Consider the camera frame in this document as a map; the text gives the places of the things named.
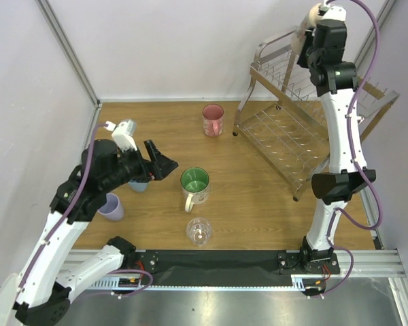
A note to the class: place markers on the clear glass cup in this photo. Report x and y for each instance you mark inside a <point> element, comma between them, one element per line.
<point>199,231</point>

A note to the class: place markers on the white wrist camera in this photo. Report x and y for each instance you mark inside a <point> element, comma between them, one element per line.
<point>123,135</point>
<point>332,12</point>

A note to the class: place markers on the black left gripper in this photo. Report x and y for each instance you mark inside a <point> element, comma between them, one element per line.
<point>163,165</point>

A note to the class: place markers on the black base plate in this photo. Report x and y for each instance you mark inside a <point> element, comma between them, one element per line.
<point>232,262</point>

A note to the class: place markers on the white object bottom left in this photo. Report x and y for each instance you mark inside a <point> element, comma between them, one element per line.
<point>8,294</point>

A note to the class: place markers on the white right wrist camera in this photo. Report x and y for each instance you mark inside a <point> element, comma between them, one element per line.
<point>332,12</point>

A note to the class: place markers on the lilac plastic cup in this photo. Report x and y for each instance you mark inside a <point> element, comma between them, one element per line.
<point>112,209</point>

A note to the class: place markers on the aluminium corner post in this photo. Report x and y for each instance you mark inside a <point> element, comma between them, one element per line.
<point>58,31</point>
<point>365,53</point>

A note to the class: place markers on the steel wire dish rack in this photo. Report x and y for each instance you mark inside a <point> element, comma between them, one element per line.
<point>291,133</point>

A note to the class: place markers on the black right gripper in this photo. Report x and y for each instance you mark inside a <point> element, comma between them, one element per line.
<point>304,54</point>

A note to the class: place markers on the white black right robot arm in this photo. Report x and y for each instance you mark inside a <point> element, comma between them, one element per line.
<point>336,83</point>

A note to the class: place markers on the cream patterned ceramic mug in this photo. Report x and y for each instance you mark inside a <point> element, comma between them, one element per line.
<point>309,22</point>

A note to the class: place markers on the aluminium right corner post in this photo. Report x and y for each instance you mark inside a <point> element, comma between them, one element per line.
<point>365,53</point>

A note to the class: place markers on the pink ceramic mug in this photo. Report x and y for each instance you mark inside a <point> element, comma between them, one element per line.
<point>213,120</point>

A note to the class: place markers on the aluminium slotted rail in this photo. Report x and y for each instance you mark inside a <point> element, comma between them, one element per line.
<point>214,282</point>

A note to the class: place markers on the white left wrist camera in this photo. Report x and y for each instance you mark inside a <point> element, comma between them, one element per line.
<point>123,135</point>

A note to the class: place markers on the aluminium left corner post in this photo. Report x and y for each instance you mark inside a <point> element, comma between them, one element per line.
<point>58,31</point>

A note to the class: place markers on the blue plastic cup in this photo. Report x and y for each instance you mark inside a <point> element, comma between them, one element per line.
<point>137,186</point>

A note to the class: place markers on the green interior white mug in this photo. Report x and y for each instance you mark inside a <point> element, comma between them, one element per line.
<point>195,184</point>

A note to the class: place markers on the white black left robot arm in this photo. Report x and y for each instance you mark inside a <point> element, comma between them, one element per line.
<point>41,294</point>

